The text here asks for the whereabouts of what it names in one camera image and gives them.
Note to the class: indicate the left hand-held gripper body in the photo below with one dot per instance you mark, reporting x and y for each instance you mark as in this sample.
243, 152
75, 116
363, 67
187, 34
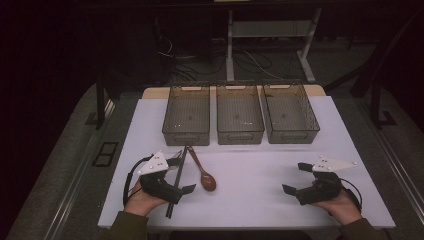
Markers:
156, 185

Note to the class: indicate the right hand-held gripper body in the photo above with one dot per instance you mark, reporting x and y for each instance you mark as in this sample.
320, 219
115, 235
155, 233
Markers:
320, 190

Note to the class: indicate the dark brown wooden spoon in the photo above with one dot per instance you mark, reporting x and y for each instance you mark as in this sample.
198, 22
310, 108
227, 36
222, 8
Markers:
208, 181

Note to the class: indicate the smoky transparent plastic bin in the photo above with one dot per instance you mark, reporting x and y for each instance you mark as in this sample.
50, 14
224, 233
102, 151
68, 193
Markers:
286, 113
186, 113
238, 113

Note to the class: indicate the person's left hand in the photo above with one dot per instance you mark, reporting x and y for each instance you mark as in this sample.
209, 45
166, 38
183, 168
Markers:
140, 201

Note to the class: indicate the person's right hand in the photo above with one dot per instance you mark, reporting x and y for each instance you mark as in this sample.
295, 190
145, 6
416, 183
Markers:
345, 208

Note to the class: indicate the black metal stand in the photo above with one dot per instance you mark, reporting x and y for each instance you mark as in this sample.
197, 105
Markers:
376, 103

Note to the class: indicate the black rectangular floor frame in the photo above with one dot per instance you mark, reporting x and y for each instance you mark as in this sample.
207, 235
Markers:
100, 154

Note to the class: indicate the white metal desk frame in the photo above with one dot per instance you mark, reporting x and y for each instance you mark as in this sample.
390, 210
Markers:
266, 29

